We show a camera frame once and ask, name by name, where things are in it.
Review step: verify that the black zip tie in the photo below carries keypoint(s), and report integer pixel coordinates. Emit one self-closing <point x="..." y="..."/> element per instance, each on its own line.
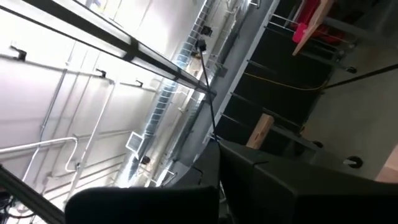
<point x="201" y="45"/>

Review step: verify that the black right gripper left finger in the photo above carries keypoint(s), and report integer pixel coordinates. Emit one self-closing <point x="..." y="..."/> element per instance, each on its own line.
<point x="140" y="208"/>

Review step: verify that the wood-top table on casters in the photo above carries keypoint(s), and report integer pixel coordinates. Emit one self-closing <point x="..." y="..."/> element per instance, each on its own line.
<point x="314" y="21"/>
<point x="259" y="132"/>

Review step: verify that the silver spiral ceiling duct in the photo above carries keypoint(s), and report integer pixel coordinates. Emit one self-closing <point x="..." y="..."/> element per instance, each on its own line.
<point x="161" y="102"/>

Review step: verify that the white conduit pipe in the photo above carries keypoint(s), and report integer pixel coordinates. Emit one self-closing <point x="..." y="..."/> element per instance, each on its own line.
<point x="37" y="143"/>

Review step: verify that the red plastic bin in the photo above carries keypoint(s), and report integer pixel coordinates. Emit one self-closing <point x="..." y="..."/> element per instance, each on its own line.
<point x="329" y="34"/>
<point x="300" y="32"/>

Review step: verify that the white ceiling vent grille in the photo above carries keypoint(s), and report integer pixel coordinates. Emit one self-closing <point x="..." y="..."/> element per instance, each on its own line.
<point x="134" y="142"/>

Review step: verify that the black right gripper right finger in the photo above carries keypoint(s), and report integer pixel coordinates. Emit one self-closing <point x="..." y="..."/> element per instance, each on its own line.
<point x="295" y="202"/>

